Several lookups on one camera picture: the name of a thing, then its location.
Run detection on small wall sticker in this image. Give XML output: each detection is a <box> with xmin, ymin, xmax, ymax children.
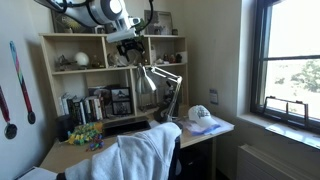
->
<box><xmin>208</xmin><ymin>88</ymin><xmax>220</xmax><ymax>106</ymax></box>

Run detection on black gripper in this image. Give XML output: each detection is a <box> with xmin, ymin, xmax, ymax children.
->
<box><xmin>116</xmin><ymin>38</ymin><xmax>147</xmax><ymax>63</ymax></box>

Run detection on black double photo frame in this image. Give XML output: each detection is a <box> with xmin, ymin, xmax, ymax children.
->
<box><xmin>109</xmin><ymin>86</ymin><xmax>134</xmax><ymax>117</ymax></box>

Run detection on large dark framed picture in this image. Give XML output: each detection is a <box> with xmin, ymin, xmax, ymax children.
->
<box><xmin>49</xmin><ymin>8</ymin><xmax>101</xmax><ymax>34</ymax></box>

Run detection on dark spine book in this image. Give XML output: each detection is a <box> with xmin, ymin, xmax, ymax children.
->
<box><xmin>85</xmin><ymin>97</ymin><xmax>95</xmax><ymax>123</ymax></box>
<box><xmin>72</xmin><ymin>99</ymin><xmax>84</xmax><ymax>126</ymax></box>
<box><xmin>65</xmin><ymin>96</ymin><xmax>75</xmax><ymax>125</ymax></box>

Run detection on medal with red ribbon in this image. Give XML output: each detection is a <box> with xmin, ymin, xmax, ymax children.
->
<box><xmin>0</xmin><ymin>84</ymin><xmax>19</xmax><ymax>141</ymax></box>

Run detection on grey rock ornament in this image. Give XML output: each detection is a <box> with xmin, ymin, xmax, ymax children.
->
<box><xmin>54</xmin><ymin>54</ymin><xmax>78</xmax><ymax>72</ymax></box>

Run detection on black cylinder speaker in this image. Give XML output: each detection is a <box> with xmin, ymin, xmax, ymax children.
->
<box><xmin>54</xmin><ymin>114</ymin><xmax>76</xmax><ymax>143</ymax></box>

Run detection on white baseball cap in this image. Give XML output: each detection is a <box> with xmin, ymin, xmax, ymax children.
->
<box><xmin>187</xmin><ymin>104</ymin><xmax>222</xmax><ymax>132</ymax></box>

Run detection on grey hoodie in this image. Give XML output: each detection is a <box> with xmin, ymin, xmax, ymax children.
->
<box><xmin>64</xmin><ymin>121</ymin><xmax>183</xmax><ymax>180</ymax></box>

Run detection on white spine book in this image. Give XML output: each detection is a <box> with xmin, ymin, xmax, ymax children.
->
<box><xmin>93</xmin><ymin>97</ymin><xmax>103</xmax><ymax>121</ymax></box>
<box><xmin>79</xmin><ymin>99</ymin><xmax>88</xmax><ymax>125</ymax></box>
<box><xmin>58</xmin><ymin>95</ymin><xmax>67</xmax><ymax>117</ymax></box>

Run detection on pale shell ornament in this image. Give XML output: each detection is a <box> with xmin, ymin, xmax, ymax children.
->
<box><xmin>107</xmin><ymin>52</ymin><xmax>128</xmax><ymax>68</ymax></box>

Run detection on medal with colourful ribbon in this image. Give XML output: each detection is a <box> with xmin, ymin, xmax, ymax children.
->
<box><xmin>9</xmin><ymin>40</ymin><xmax>37</xmax><ymax>126</ymax></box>

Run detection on white loose paper sheet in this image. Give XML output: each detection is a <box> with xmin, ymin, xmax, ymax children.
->
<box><xmin>14</xmin><ymin>166</ymin><xmax>58</xmax><ymax>180</ymax></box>

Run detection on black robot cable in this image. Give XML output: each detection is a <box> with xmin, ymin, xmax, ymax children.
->
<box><xmin>49</xmin><ymin>0</ymin><xmax>155</xmax><ymax>33</ymax></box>

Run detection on black laptop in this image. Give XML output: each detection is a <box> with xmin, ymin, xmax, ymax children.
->
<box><xmin>101</xmin><ymin>116</ymin><xmax>153</xmax><ymax>139</ymax></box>

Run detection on framed photo with mat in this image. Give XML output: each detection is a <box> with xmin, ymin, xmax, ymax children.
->
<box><xmin>143</xmin><ymin>9</ymin><xmax>174</xmax><ymax>36</ymax></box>

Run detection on light wooden shelf hutch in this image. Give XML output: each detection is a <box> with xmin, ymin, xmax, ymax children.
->
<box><xmin>38</xmin><ymin>32</ymin><xmax>190</xmax><ymax>134</ymax></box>

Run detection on white papers on desk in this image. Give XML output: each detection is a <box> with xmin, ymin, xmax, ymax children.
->
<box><xmin>149</xmin><ymin>114</ymin><xmax>236</xmax><ymax>138</ymax></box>

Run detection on colourful toy pile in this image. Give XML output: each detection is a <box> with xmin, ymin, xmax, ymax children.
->
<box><xmin>66</xmin><ymin>122</ymin><xmax>105</xmax><ymax>146</ymax></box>

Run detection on black window guard bracket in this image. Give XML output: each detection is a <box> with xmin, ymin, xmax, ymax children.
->
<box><xmin>262</xmin><ymin>95</ymin><xmax>310</xmax><ymax>128</ymax></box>

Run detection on white window sill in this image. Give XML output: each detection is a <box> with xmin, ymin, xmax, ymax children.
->
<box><xmin>237</xmin><ymin>113</ymin><xmax>320</xmax><ymax>151</ymax></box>

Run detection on white radiator cover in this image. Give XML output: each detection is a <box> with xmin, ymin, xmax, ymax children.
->
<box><xmin>235</xmin><ymin>143</ymin><xmax>320</xmax><ymax>180</ymax></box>

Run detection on green potted plant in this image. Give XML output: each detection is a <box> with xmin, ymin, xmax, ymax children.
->
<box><xmin>133</xmin><ymin>17</ymin><xmax>148</xmax><ymax>36</ymax></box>

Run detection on white sphere ornament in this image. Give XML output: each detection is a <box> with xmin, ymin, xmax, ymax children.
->
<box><xmin>73</xmin><ymin>51</ymin><xmax>91</xmax><ymax>67</ymax></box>

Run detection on purple red bead necklaces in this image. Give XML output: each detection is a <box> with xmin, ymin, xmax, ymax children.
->
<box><xmin>87</xmin><ymin>133</ymin><xmax>106</xmax><ymax>152</ymax></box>

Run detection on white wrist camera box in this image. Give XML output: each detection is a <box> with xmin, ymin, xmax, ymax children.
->
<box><xmin>106</xmin><ymin>28</ymin><xmax>139</xmax><ymax>44</ymax></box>

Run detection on silver desk lamp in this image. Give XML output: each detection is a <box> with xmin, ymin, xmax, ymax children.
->
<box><xmin>134</xmin><ymin>62</ymin><xmax>184</xmax><ymax>130</ymax></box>

